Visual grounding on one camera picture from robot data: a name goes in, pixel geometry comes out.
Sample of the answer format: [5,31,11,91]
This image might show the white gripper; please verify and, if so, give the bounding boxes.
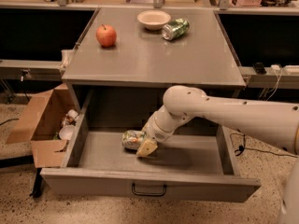
[136,116,173,157]

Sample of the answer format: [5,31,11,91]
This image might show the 7up can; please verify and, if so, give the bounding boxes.
[121,130,146,150]

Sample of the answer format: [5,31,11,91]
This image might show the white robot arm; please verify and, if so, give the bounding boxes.
[136,85,299,157]

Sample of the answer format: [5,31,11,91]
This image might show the open grey drawer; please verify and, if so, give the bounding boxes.
[41,87,261,203]

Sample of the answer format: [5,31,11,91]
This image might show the grey cabinet counter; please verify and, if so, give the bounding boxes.
[62,7,245,90]

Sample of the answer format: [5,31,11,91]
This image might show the green soda can on counter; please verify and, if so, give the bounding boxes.
[162,19,190,41]

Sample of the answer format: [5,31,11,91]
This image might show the white cup in box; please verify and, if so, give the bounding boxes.
[59,125,75,140]

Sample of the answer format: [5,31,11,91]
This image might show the cardboard box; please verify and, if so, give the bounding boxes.
[7,84,75,168]

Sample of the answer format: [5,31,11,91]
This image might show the red apple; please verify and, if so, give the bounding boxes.
[96,24,117,48]

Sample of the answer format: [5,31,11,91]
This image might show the white bowl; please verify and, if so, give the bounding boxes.
[137,10,171,31]

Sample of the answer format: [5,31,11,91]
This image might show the black device on shelf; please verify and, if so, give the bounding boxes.
[252,63,266,75]

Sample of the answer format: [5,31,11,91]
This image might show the white power adapter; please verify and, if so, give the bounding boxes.
[271,64,281,72]

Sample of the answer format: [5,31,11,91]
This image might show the black drawer handle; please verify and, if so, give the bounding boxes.
[131,183,167,197]

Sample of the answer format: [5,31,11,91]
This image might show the black floor cable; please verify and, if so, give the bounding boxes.
[229,133,299,160]

